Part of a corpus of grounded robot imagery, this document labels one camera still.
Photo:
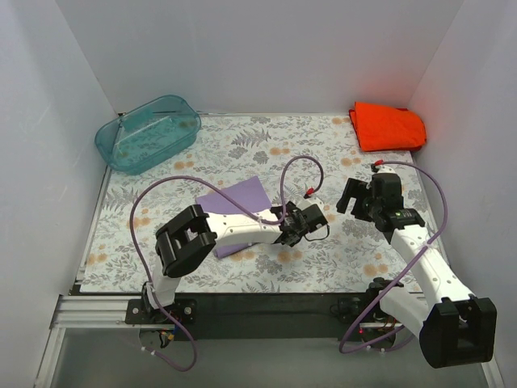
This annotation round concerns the floral patterned table mat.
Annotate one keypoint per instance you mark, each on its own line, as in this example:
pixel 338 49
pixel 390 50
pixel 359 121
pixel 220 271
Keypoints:
pixel 289 154

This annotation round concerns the purple t shirt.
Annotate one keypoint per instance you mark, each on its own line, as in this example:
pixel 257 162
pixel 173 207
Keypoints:
pixel 249 193

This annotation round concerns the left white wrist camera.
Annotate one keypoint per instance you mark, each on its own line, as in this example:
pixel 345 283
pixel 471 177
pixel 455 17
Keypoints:
pixel 311 198

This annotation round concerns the teal transparent plastic bin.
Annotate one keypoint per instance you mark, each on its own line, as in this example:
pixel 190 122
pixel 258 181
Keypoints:
pixel 148 135

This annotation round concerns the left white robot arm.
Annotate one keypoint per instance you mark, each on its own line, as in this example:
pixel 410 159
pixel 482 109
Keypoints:
pixel 184 242

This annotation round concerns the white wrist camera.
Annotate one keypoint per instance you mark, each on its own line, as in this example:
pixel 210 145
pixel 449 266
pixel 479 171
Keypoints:
pixel 379 167
pixel 311 198

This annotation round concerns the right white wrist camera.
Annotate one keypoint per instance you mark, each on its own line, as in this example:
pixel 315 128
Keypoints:
pixel 379 167

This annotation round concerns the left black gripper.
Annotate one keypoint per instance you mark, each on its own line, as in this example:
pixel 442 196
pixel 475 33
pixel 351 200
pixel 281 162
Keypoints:
pixel 292 223

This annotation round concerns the folded orange t shirt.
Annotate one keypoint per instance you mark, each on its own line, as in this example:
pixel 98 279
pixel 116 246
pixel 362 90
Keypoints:
pixel 383 128

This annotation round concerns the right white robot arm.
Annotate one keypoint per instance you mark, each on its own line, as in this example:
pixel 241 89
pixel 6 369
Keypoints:
pixel 453 325

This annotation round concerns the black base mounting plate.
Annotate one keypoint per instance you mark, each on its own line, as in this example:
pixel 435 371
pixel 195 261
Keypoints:
pixel 273 328

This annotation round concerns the aluminium frame rail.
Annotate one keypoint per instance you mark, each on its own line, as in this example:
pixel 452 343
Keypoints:
pixel 93 313

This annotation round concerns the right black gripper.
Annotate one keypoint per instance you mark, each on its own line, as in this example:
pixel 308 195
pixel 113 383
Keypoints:
pixel 359 198

